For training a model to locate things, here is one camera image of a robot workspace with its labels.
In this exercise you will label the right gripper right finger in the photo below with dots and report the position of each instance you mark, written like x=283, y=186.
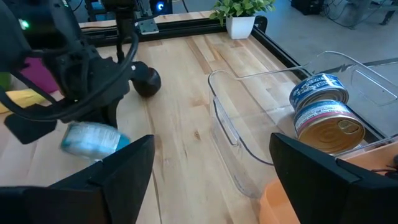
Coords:
x=311, y=186

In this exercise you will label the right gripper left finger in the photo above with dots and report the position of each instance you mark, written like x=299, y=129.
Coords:
x=124, y=180

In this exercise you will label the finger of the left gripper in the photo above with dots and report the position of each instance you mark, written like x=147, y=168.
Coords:
x=31, y=129
x=113, y=113

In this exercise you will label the yellowfin tuna can teal label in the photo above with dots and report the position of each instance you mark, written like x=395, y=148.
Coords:
x=93, y=141

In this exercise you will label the gold lidded tuna can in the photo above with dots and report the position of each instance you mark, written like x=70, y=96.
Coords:
x=329, y=130

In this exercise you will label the tuna can blue white label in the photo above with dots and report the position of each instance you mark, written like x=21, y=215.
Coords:
x=318, y=90

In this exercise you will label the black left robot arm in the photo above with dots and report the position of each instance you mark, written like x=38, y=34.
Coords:
x=12, y=37

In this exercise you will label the yellow toy banana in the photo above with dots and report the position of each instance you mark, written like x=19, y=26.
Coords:
x=21, y=99

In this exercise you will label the orange plastic bin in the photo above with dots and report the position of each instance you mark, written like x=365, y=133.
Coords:
x=276, y=205

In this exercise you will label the dark toy plum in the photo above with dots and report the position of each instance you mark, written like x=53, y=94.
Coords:
x=147, y=82

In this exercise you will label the green toy vegetable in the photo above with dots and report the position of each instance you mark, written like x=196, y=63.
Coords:
x=4, y=81

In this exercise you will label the grey metal mounting plate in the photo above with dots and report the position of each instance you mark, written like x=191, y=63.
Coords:
x=148, y=26

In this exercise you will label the clear plastic bin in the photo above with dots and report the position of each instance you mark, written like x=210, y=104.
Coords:
x=248, y=109

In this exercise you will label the black computer two blue lights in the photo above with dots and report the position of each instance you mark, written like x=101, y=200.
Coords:
x=164, y=11

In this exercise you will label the green plant in white pot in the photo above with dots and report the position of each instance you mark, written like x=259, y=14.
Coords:
x=241, y=18

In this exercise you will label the black computer one blue light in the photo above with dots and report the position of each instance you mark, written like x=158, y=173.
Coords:
x=306, y=6

